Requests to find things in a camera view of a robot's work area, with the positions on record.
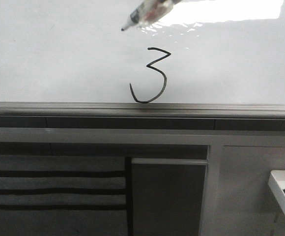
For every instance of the whiteboard marker with label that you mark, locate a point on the whiteboard marker with label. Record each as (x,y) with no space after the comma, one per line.
(149,12)

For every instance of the white glossy whiteboard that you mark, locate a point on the white glossy whiteboard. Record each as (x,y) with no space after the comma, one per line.
(202,52)

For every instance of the dark grey panel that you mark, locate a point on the dark grey panel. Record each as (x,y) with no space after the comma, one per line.
(167,196)

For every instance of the grey striped fabric organizer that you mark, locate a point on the grey striped fabric organizer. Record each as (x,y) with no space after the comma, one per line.
(65,196)

